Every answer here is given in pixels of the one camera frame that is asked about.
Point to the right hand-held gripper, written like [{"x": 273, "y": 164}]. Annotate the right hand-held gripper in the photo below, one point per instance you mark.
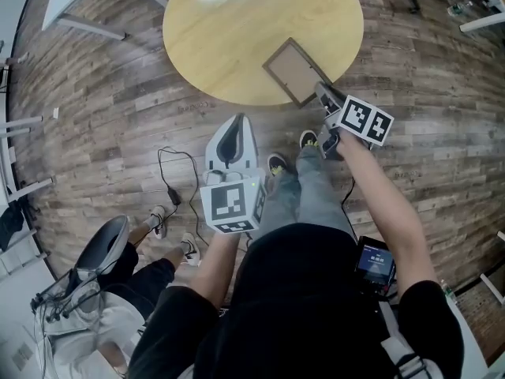
[{"x": 365, "y": 121}]

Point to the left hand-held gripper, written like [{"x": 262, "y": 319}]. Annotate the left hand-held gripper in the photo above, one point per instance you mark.
[{"x": 229, "y": 207}]

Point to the brown wooden picture frame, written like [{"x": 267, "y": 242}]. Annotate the brown wooden picture frame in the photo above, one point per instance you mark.
[{"x": 294, "y": 69}]

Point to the person's left forearm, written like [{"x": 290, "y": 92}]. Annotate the person's left forearm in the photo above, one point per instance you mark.
[{"x": 215, "y": 263}]

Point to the person's right forearm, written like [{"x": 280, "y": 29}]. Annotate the person's right forearm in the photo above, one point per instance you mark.
[{"x": 386, "y": 211}]

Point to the person's right black shoe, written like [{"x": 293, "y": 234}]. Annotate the person's right black shoe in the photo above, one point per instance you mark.
[{"x": 309, "y": 138}]

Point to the person's black shoe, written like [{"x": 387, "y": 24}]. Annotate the person's black shoe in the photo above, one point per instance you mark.
[
  {"x": 278, "y": 164},
  {"x": 309, "y": 138}
]

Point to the person's left black shoe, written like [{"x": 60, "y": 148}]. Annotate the person's left black shoe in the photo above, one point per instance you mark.
[{"x": 278, "y": 164}]

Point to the person's left leg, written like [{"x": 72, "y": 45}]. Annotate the person's left leg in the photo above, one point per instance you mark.
[{"x": 280, "y": 200}]

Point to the person's leg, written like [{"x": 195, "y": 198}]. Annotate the person's leg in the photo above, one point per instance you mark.
[
  {"x": 280, "y": 200},
  {"x": 315, "y": 188}
]

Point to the person's right leg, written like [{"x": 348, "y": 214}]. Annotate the person's right leg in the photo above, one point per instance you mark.
[{"x": 315, "y": 188}]

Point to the round yellow table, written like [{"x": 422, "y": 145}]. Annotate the round yellow table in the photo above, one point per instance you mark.
[{"x": 236, "y": 34}]

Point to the black device with blue screen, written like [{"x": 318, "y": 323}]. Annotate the black device with blue screen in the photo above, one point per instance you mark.
[{"x": 375, "y": 267}]

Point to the wooden desk with white legs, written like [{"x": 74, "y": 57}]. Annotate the wooden desk with white legs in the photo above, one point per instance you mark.
[{"x": 481, "y": 23}]

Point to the person's black shirt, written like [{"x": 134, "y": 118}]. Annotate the person's black shirt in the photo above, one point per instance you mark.
[{"x": 300, "y": 310}]

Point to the white paper scrap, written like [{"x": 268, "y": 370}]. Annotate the white paper scrap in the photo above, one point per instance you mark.
[{"x": 55, "y": 113}]

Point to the small white table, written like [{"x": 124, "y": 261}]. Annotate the small white table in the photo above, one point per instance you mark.
[{"x": 23, "y": 121}]

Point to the white rectangular table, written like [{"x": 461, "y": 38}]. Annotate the white rectangular table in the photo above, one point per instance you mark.
[{"x": 71, "y": 2}]

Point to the clear plastic bottle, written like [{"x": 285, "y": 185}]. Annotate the clear plastic bottle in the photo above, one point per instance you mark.
[{"x": 447, "y": 290}]

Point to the black bag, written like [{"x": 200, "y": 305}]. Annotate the black bag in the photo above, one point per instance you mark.
[{"x": 11, "y": 227}]

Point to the white side table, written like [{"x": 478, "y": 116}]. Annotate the white side table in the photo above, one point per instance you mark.
[{"x": 469, "y": 338}]

